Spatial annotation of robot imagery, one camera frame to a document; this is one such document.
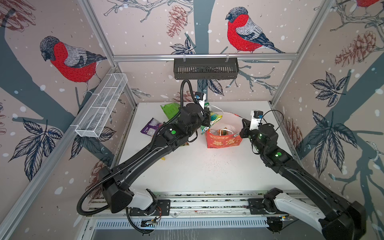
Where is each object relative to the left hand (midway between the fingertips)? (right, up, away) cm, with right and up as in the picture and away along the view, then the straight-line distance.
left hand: (208, 108), depth 67 cm
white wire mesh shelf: (-57, +2, +12) cm, 59 cm away
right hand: (+17, -6, +8) cm, 20 cm away
